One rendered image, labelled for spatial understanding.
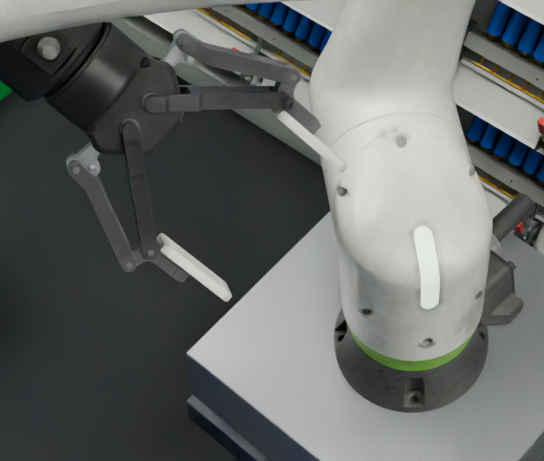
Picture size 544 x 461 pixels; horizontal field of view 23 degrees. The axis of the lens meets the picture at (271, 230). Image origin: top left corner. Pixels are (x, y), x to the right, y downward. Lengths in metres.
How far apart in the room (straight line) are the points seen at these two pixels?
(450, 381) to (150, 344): 0.59
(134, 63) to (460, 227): 0.30
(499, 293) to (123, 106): 0.47
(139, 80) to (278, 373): 0.42
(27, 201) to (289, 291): 0.64
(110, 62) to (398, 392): 0.47
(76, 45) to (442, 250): 0.34
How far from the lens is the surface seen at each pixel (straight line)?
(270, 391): 1.29
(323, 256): 1.36
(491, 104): 1.56
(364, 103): 1.16
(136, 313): 1.77
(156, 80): 0.99
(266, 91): 1.01
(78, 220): 1.86
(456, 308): 1.14
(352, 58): 1.15
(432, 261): 1.08
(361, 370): 1.26
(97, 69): 0.96
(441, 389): 1.26
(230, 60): 0.99
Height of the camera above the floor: 1.52
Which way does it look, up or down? 56 degrees down
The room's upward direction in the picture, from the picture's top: straight up
